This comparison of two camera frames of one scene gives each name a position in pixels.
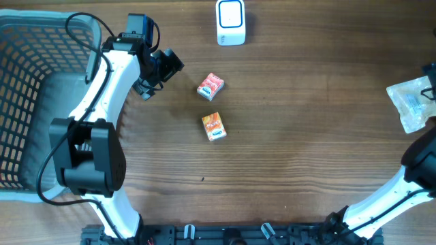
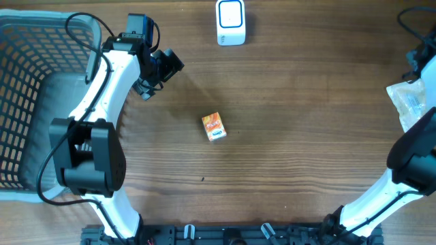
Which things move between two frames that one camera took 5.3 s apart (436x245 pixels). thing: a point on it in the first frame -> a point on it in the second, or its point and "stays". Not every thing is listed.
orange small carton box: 214,126 stays
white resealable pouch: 414,101 stays
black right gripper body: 433,73 -> 411,54
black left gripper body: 162,68 stays
